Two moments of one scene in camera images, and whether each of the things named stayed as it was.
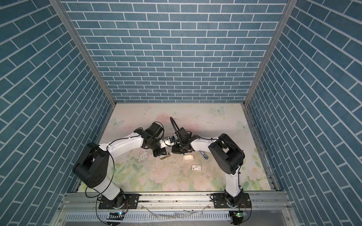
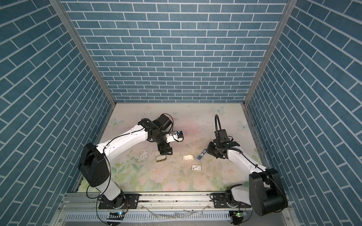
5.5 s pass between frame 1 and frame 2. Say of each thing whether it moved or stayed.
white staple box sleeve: stayed
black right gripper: moved
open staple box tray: stayed
